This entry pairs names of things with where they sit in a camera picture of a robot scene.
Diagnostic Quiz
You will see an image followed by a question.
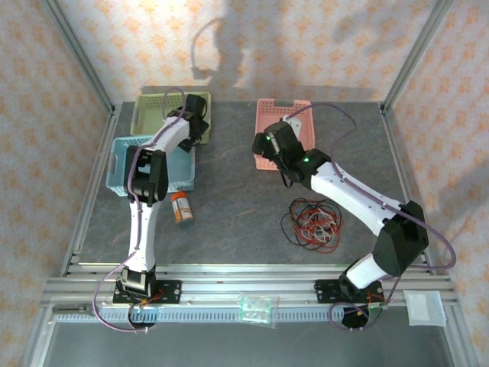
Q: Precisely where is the pink plastic basket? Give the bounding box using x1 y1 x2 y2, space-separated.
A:
254 98 316 171

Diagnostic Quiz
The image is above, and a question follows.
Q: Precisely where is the green plastic basket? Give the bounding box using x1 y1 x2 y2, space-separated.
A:
129 91 212 147

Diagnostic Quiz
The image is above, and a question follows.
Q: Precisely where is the black cable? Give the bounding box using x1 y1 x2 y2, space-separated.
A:
280 196 345 249
288 196 345 245

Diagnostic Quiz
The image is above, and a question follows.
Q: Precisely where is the blue plastic basket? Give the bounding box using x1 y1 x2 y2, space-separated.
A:
105 136 196 198

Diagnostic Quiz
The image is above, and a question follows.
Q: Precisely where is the red cable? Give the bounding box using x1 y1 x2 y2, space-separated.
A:
290 202 343 253
292 206 343 255

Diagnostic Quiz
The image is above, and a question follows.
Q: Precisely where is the orange pill bottle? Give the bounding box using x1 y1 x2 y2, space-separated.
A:
170 192 195 226

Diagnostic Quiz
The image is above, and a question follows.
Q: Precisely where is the clear plastic parts bag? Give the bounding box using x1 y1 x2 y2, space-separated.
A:
237 292 280 330

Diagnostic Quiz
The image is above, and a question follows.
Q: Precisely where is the white flat packet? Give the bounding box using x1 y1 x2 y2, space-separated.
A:
403 290 447 326

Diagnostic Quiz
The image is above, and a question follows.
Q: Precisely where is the aluminium side rail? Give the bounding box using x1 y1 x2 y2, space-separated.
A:
60 105 121 276
380 102 437 276

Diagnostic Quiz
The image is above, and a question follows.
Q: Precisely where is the aluminium frame post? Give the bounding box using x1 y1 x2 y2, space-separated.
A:
40 0 118 115
380 0 458 115

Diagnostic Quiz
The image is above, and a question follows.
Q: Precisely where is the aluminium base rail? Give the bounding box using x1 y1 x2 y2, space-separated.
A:
41 262 459 309

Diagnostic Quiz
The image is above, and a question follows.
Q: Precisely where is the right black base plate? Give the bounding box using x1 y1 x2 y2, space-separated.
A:
315 278 385 306

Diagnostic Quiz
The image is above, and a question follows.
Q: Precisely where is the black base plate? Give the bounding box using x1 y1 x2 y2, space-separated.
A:
112 280 183 306
315 278 385 306

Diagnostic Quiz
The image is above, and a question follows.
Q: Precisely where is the slotted grey cable duct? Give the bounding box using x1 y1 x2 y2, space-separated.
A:
51 305 370 324

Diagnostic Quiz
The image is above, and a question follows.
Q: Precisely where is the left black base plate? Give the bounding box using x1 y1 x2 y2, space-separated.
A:
112 280 183 306

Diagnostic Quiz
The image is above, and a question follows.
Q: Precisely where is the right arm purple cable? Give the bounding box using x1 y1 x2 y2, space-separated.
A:
284 102 458 330

